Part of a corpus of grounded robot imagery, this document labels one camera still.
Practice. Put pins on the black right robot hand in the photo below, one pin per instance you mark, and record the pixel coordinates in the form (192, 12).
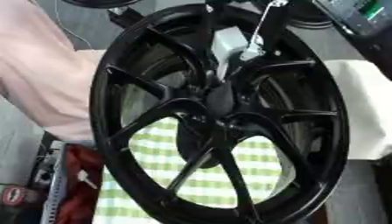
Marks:
(220, 99)

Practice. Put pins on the black spoked wheel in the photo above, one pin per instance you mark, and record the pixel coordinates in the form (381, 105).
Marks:
(153, 87)

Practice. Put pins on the white pin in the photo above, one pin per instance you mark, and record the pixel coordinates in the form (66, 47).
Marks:
(83, 177)

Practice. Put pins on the black round tyre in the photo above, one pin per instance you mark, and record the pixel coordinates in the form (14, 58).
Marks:
(306, 19)
(99, 2)

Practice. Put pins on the white fabric cover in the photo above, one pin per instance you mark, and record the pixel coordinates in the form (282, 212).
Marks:
(365, 108)

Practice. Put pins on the person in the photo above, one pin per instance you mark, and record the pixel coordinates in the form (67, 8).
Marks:
(41, 73)

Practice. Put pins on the red and white round sticker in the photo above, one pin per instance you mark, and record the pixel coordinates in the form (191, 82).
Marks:
(13, 195)

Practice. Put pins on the perforated grey metal rail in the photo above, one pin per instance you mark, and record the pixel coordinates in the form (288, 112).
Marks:
(53, 192)

